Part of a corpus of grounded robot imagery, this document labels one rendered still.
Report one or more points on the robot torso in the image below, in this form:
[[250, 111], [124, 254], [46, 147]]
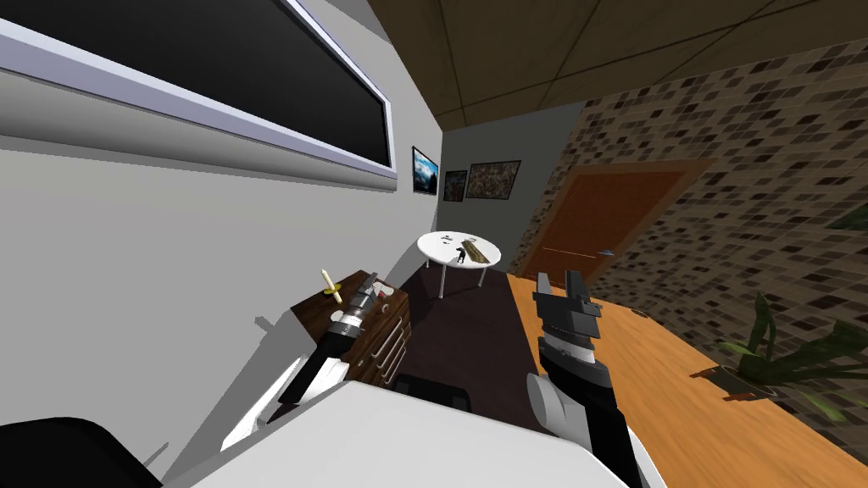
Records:
[[380, 440]]

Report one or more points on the dark brown wooden dresser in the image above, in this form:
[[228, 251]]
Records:
[[383, 339]]

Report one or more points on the brown door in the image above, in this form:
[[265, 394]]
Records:
[[603, 217]]

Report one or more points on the small dark framed picture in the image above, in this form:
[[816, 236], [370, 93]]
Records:
[[455, 186]]

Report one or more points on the white round table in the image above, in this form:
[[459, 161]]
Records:
[[441, 247]]

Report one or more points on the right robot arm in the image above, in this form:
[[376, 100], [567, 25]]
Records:
[[597, 407]]

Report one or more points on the blue framed picture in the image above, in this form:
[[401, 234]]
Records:
[[425, 171]]

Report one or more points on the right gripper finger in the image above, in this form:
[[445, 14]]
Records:
[[543, 283], [577, 285]]

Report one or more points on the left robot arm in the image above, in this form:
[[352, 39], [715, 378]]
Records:
[[319, 366]]

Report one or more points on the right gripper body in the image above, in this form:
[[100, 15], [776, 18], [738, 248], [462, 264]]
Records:
[[573, 315]]

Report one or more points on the pale candle in yellow holder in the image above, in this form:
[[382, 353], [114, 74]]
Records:
[[330, 283]]

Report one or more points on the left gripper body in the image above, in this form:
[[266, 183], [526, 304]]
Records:
[[364, 297]]

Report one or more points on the dark window with pale frame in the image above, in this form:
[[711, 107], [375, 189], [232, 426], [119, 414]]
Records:
[[224, 61]]

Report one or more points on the green potted plant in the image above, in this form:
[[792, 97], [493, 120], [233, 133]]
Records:
[[780, 366]]

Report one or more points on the wide brownish framed picture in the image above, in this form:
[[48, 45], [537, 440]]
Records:
[[493, 180]]

